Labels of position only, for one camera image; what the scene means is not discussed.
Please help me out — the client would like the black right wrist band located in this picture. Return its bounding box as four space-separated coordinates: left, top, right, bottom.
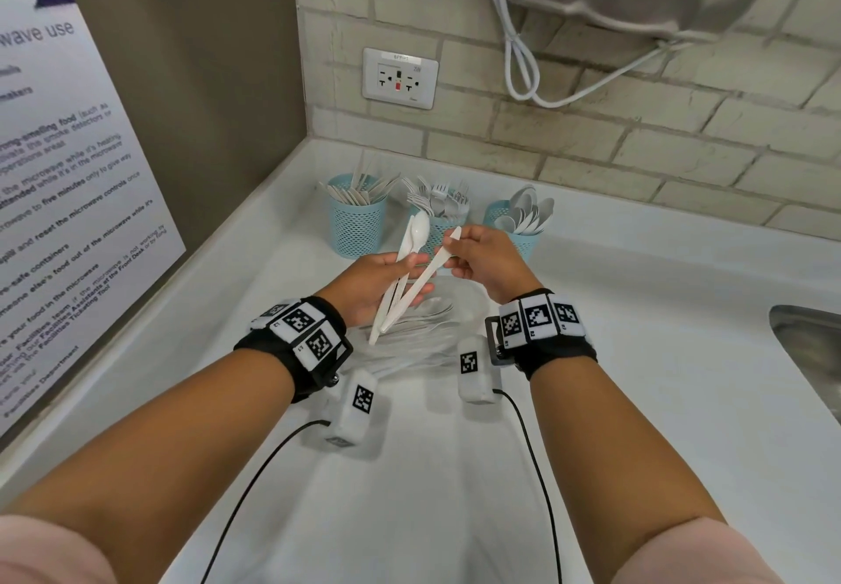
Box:
484 289 597 381

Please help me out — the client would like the dark sink basin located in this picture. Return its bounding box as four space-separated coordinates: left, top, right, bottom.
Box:
768 304 841 424

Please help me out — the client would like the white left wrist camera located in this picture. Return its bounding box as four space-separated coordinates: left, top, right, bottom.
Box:
325 368 379 450

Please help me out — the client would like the white wall power outlet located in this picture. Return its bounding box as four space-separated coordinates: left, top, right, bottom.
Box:
362 47 440 110

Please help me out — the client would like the clear plastic bag of cutlery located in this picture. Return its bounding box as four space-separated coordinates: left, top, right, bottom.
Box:
354 277 487 375

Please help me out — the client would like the black left camera cable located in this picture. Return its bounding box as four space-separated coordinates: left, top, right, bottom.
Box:
200 418 332 584

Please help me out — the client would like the black wrist band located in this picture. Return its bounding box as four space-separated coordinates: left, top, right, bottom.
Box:
484 289 597 381
233 295 354 404

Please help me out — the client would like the white printed notice poster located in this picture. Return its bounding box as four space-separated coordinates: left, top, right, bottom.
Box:
0 0 188 440

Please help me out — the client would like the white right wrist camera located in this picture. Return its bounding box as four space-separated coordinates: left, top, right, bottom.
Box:
457 335 504 405

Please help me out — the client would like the person's right forearm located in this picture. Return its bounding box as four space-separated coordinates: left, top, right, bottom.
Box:
528 356 727 584

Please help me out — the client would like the person's pink right sleeve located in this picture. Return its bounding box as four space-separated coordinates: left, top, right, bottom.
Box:
611 517 783 584

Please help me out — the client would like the black camera cable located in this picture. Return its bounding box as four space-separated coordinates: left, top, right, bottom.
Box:
492 389 565 584
200 418 332 584

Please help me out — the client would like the person's pink left sleeve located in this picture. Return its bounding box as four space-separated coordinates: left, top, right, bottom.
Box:
0 514 119 584

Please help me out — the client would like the bunch of white plastic knives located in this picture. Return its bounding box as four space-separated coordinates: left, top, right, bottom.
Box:
317 149 402 207

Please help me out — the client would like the person's left hand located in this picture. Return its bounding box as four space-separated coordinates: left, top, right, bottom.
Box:
317 251 435 328

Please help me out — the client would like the person's left forearm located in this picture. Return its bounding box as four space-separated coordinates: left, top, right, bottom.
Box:
0 347 297 584

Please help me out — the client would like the person's right hand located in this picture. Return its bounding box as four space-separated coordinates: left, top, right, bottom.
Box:
443 225 543 305

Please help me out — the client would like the person's pink sleeve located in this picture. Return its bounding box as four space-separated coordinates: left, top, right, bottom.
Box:
611 517 783 584
0 514 119 584

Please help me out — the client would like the black left wrist band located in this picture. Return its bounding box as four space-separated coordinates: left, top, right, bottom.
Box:
233 295 354 404

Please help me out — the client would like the white cutlery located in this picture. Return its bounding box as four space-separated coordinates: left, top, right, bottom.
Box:
367 227 463 347

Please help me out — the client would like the black right camera cable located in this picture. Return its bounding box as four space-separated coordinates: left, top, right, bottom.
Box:
492 389 565 584

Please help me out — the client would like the teal mesh cup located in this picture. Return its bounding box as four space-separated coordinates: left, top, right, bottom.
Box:
328 174 389 258
406 202 471 256
484 200 543 262

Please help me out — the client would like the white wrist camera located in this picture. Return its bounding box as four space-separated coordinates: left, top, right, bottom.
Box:
457 335 504 405
325 368 379 450

